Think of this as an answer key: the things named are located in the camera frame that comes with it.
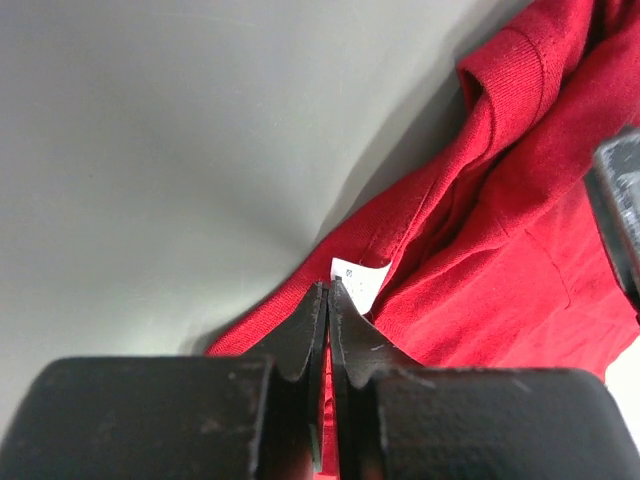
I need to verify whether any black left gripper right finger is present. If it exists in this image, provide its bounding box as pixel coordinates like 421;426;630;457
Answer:
328;280;639;479

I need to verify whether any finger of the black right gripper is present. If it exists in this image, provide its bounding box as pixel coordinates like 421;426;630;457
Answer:
584;125;639;310

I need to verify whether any dark red t-shirt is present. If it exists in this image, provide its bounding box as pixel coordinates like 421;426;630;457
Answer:
210;1;639;478

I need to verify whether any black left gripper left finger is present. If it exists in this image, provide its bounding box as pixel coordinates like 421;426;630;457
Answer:
1;283;328;479

